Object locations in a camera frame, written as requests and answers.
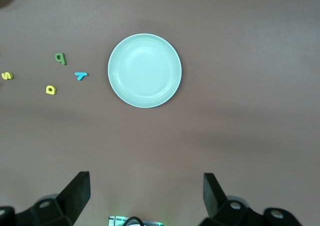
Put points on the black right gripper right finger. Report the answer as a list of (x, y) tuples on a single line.
[(215, 198)]

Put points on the light green plate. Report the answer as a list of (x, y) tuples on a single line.
[(144, 70)]

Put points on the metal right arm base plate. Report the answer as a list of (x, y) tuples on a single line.
[(116, 221)]

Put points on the teal foam letter y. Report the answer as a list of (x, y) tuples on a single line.
[(81, 75)]

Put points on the yellow foam letter s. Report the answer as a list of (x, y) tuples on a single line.
[(7, 75)]

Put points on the green foam letter b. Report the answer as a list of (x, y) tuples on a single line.
[(60, 58)]

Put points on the yellow foam letter a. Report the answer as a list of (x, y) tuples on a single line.
[(51, 89)]

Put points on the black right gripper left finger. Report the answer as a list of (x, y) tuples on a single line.
[(75, 193)]

